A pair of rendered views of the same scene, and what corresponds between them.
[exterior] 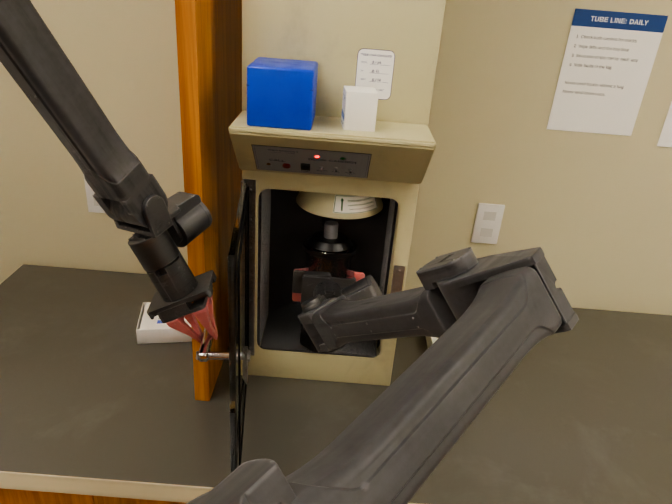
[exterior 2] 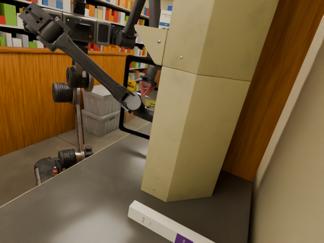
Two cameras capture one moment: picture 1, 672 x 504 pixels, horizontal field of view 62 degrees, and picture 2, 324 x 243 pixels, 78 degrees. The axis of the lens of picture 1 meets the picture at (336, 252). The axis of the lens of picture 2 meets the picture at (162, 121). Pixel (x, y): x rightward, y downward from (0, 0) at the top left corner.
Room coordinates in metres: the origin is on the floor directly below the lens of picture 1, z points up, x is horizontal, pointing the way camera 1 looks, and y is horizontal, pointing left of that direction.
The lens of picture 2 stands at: (1.22, -0.70, 1.48)
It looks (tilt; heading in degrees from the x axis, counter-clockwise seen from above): 22 degrees down; 112
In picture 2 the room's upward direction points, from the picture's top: 11 degrees clockwise
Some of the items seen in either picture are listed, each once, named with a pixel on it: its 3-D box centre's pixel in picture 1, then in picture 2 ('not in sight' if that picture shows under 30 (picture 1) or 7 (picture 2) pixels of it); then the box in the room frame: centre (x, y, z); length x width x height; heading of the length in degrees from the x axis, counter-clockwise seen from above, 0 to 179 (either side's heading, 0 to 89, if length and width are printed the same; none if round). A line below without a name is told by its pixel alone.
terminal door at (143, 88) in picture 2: (239, 321); (149, 101); (0.80, 0.15, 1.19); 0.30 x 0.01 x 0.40; 7
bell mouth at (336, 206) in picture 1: (340, 189); not in sight; (1.06, 0.00, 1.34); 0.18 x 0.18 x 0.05
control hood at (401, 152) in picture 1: (331, 155); (168, 47); (0.91, 0.02, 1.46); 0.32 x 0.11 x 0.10; 90
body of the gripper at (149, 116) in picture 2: (328, 298); (154, 115); (0.90, 0.01, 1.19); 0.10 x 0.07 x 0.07; 93
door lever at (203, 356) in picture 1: (217, 342); not in sight; (0.72, 0.17, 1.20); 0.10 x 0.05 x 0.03; 7
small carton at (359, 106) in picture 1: (359, 108); (168, 21); (0.91, -0.02, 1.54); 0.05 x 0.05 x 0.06; 6
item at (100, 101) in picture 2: not in sight; (105, 99); (-0.72, 1.67, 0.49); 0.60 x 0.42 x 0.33; 90
